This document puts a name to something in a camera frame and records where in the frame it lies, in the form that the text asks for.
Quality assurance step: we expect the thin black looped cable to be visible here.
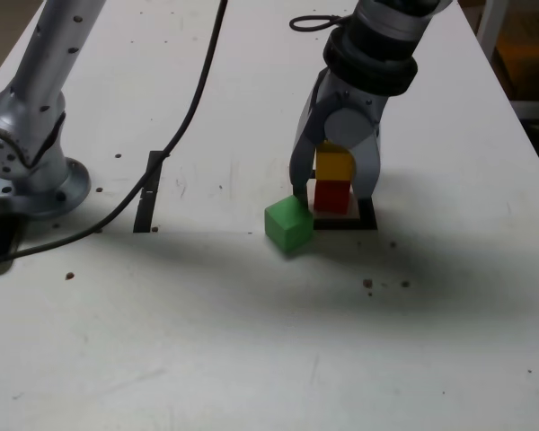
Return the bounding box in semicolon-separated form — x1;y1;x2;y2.
289;15;356;33

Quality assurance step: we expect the yellow cube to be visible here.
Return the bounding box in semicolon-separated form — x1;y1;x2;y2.
314;141;357;181

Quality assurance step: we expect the red cube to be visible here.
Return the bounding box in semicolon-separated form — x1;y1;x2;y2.
313;179;351;215

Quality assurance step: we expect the black tape square outline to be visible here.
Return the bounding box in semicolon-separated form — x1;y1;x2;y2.
290;168;379;231

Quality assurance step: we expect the black tape strip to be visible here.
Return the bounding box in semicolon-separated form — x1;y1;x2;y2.
133;150;166;233

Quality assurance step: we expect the long black cable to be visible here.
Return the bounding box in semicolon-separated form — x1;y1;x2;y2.
0;0;229;268

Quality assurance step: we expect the brown background box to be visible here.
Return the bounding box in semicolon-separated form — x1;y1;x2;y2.
496;8;539;101

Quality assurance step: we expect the white metal frame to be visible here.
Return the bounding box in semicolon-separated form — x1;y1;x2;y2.
473;0;539;122

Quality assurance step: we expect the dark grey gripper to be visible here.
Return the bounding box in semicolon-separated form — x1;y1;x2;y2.
289;69;390;199

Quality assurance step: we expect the green cube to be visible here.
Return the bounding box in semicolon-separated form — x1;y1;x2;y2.
263;194;314;258

